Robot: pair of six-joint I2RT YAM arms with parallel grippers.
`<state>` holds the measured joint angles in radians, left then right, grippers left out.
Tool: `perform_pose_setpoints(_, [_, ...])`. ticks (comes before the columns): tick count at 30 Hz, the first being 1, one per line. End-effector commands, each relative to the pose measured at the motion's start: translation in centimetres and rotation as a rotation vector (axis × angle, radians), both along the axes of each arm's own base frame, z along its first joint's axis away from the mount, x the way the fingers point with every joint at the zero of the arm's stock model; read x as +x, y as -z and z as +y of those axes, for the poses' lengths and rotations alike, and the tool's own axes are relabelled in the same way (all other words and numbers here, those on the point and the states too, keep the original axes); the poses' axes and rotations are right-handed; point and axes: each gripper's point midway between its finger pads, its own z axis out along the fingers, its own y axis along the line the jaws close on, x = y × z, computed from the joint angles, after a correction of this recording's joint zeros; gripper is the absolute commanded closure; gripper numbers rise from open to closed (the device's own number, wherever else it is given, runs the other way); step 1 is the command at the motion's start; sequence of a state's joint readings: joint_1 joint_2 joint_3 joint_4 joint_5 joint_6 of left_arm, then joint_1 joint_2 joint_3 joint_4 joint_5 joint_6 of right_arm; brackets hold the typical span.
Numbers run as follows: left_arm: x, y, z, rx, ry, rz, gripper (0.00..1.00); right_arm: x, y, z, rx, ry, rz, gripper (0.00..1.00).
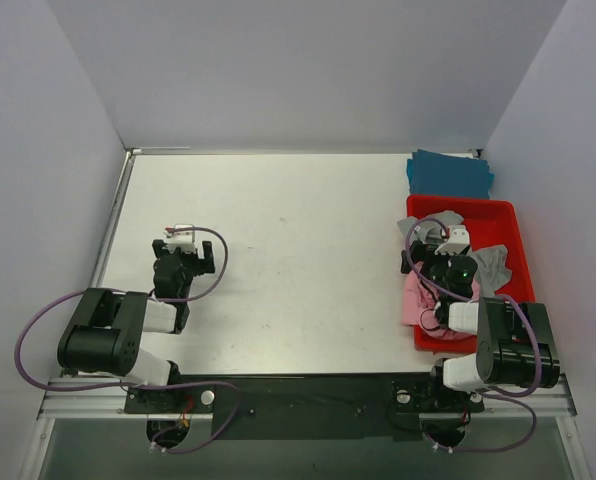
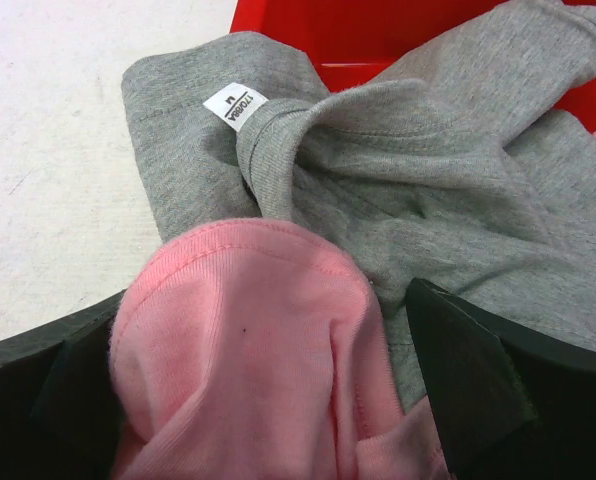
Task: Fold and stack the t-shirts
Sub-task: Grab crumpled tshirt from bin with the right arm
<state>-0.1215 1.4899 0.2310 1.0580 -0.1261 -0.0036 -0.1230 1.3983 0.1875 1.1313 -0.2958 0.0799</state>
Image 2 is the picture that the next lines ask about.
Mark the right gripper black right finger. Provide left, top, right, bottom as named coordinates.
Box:
left=406, top=279, right=596, bottom=479

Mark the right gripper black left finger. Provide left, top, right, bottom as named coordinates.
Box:
left=0, top=294, right=123, bottom=479

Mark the pink t shirt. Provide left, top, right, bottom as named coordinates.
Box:
left=109, top=219, right=449, bottom=479

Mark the grey t shirt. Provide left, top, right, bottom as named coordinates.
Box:
left=121, top=1, right=596, bottom=407

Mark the red plastic bin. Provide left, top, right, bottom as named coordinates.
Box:
left=229, top=0, right=596, bottom=114

